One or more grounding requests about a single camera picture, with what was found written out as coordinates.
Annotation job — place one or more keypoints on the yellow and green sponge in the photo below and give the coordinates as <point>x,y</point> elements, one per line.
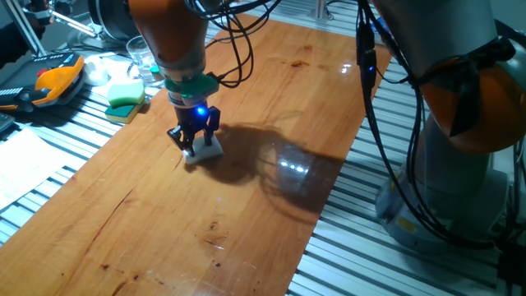
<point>123,113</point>

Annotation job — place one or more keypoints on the black round spool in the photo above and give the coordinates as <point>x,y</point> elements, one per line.
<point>113,18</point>

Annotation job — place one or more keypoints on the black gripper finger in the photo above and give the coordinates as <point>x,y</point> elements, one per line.
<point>213,121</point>
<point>184,141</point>

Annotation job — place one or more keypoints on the light green wavy sponge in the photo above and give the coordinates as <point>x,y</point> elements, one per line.
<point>125,93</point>

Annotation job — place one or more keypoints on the green wrist flange adapter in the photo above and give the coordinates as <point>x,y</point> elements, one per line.
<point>193,86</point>

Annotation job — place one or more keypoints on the person in dark clothes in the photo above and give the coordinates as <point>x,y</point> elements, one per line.
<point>16,41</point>

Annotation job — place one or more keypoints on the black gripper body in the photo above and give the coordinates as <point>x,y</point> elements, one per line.
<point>191,119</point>

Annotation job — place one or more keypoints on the white rectangular sponge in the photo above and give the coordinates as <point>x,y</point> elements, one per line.
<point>203,154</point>

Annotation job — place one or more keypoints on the aluminium frame strut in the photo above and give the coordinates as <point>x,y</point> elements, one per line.
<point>320,10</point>
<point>24,24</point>

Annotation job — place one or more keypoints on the clear drinking glass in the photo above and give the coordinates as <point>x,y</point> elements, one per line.
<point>141,57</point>

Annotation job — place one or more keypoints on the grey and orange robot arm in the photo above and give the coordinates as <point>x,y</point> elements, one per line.
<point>444,37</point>

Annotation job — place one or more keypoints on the small green cap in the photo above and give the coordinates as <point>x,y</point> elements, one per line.
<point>155,69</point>

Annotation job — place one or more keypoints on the orange and black teach pendant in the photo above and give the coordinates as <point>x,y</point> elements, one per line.
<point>53,80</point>

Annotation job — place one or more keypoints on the white paper sheet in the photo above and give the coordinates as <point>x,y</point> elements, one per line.
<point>24,164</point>

